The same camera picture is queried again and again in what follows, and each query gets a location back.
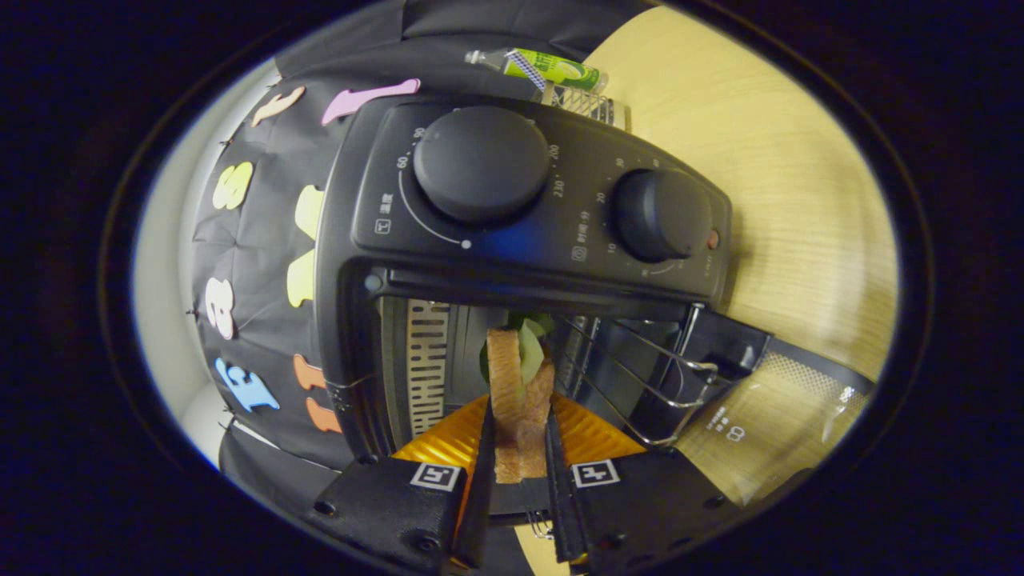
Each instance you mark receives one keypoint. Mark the toasted sandwich with lettuce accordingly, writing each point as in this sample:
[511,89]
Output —
[516,416]

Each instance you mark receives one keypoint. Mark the green label drink bottle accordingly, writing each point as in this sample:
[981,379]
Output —
[560,70]

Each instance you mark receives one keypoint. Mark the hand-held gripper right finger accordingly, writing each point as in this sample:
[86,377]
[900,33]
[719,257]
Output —
[558,480]

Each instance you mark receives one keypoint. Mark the black toaster oven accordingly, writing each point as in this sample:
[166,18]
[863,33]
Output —
[512,240]

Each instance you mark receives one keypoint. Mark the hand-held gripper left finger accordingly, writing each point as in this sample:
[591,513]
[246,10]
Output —
[480,496]

